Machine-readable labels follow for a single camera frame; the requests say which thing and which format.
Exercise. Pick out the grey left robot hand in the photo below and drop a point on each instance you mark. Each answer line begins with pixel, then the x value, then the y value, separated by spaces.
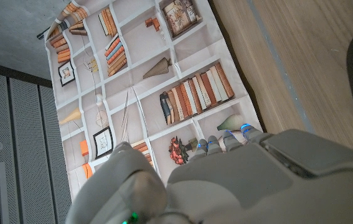
pixel 241 186

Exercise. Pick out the printed bookshelf backdrop cloth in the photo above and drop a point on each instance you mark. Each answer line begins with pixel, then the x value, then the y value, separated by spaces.
pixel 151 77

